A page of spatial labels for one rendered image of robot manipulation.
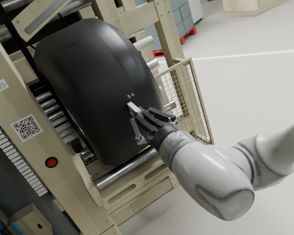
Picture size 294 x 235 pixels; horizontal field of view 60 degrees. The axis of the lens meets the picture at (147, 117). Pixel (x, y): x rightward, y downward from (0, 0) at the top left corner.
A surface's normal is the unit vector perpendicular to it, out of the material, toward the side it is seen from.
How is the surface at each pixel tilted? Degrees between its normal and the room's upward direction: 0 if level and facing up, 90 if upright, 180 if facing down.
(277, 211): 0
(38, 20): 90
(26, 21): 90
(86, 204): 90
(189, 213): 0
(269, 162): 48
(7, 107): 90
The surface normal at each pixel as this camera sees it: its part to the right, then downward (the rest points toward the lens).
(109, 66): 0.22, -0.20
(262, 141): -0.37, -0.69
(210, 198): -0.72, 0.10
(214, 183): -0.51, -0.38
